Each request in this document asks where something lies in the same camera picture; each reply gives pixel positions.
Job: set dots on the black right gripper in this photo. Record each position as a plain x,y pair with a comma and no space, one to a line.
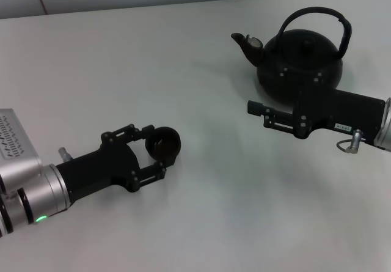
345,113

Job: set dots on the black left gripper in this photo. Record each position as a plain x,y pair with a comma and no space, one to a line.
100,168

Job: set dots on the small black teacup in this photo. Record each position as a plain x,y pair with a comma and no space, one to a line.
165,151

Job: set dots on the black round teapot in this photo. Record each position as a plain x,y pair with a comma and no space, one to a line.
275,58

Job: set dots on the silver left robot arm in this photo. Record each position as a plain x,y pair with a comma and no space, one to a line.
33,195

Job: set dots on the left gripper connector plug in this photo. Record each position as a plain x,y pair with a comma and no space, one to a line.
64,154

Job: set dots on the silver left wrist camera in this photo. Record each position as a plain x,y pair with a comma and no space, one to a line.
15,137

